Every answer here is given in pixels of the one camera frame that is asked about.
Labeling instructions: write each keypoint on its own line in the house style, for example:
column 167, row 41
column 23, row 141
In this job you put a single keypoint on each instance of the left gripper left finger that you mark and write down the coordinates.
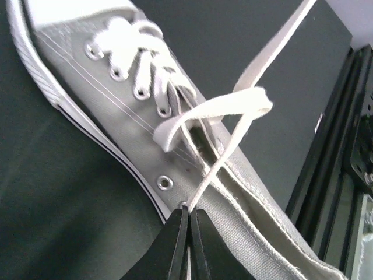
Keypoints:
column 166, row 258

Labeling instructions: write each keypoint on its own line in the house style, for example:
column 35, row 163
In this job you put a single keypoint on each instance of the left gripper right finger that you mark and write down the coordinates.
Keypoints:
column 210, row 256

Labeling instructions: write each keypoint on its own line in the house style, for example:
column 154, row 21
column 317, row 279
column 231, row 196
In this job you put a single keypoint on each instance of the grey canvas sneaker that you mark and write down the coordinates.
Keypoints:
column 50, row 38

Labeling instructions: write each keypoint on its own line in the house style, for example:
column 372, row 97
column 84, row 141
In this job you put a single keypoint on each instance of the white shoelace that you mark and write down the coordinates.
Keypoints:
column 134, row 48

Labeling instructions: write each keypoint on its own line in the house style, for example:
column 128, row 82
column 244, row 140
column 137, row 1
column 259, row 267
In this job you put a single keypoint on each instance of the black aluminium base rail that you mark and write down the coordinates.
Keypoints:
column 327, row 203

